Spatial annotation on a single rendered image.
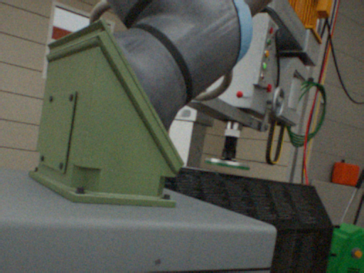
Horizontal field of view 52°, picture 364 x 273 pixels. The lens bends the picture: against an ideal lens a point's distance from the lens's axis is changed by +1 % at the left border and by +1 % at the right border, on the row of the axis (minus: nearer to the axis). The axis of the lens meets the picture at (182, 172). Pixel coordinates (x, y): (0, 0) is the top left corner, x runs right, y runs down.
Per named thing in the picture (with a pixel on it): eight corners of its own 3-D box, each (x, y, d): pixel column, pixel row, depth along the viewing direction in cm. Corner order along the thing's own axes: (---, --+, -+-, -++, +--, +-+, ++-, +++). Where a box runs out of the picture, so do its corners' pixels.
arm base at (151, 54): (175, 152, 54) (220, 114, 58) (102, 28, 46) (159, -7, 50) (121, 147, 70) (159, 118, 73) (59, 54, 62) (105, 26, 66)
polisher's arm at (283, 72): (264, 139, 249) (278, 65, 246) (300, 143, 237) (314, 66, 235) (217, 123, 186) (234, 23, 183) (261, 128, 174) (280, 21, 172)
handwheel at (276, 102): (263, 119, 192) (269, 89, 191) (282, 120, 186) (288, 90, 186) (253, 114, 179) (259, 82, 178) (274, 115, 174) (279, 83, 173)
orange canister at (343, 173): (325, 184, 459) (330, 157, 457) (349, 188, 486) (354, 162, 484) (341, 187, 440) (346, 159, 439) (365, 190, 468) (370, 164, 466)
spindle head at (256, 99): (235, 122, 206) (249, 40, 204) (274, 126, 195) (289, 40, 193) (205, 111, 176) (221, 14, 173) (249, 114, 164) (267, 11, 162)
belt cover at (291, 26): (277, 71, 254) (281, 46, 253) (316, 72, 241) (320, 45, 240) (215, 14, 172) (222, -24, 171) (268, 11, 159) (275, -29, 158)
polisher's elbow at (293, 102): (261, 106, 231) (266, 74, 230) (271, 111, 247) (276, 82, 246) (291, 108, 221) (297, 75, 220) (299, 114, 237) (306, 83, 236)
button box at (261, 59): (257, 88, 170) (269, 25, 169) (263, 88, 169) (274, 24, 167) (251, 84, 163) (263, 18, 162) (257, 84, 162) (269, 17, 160)
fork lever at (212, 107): (234, 129, 204) (236, 120, 204) (269, 133, 194) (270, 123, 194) (165, 99, 144) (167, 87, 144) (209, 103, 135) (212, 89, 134)
